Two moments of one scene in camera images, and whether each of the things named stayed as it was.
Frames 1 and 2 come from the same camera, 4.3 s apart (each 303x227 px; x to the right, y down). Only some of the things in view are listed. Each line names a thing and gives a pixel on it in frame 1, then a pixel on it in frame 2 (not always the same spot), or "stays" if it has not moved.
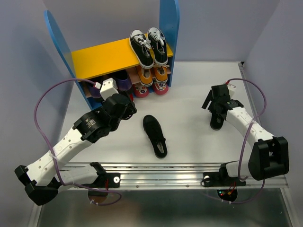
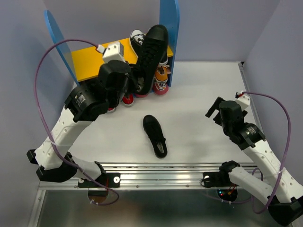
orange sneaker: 161,74 stays
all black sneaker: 154,131 stays
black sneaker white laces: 140,45 stays
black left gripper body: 130,110 -> 115,100
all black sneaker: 216,121 -> 154,53
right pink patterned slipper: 160,89 stays
